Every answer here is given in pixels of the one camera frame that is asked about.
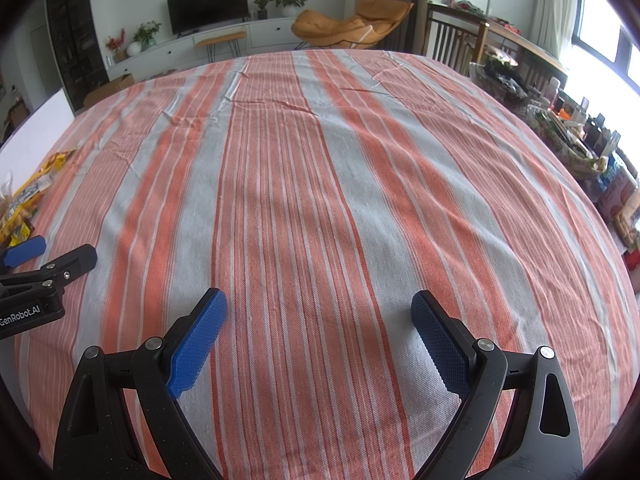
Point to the small potted green plant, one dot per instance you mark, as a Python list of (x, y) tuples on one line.
[(261, 9)]

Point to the white television cabinet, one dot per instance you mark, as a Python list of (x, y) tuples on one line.
[(270, 32)]

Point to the orange striped tablecloth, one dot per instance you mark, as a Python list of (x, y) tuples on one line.
[(320, 185)]

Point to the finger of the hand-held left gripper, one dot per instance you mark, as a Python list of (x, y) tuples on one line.
[(75, 260), (25, 254)]

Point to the black flat television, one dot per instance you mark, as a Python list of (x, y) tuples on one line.
[(207, 6)]

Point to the wooden bench with metal legs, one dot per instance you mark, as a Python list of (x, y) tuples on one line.
[(220, 37)]

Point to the brown cardboard box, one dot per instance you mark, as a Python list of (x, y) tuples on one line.
[(107, 89)]

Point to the white cardboard box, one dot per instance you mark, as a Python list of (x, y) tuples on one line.
[(35, 130)]

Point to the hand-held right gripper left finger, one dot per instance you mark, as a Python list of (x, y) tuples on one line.
[(195, 350)]

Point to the large potted green plant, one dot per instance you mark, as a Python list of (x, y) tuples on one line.
[(290, 0)]

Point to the black display cabinet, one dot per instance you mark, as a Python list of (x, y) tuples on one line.
[(75, 35)]

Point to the green bin with metal lid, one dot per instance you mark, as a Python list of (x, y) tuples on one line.
[(500, 55)]

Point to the green plant in glass vase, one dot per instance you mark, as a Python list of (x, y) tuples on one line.
[(146, 34)]

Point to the red flowers in vase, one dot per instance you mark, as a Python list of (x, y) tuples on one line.
[(116, 44)]

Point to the white sheer curtain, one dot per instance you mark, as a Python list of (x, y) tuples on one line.
[(555, 5)]

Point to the window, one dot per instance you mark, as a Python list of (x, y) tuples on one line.
[(607, 40)]

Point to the round white vase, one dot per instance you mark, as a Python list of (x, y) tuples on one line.
[(134, 49)]

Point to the yellow snack packet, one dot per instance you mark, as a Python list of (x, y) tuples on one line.
[(45, 175), (17, 225)]

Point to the orange lounge chair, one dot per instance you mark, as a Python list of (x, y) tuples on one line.
[(350, 22)]

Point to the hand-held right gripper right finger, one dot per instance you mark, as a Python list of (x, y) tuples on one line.
[(442, 345)]

